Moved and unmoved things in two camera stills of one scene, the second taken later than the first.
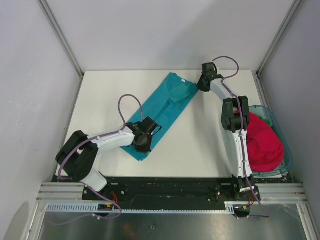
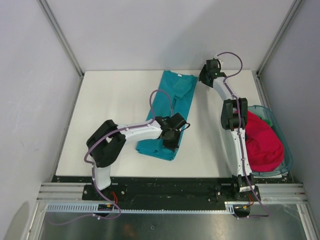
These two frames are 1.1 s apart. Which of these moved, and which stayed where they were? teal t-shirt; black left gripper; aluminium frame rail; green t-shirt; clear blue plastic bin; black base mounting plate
Moved: black left gripper; teal t-shirt
Stayed: black base mounting plate; green t-shirt; clear blue plastic bin; aluminium frame rail
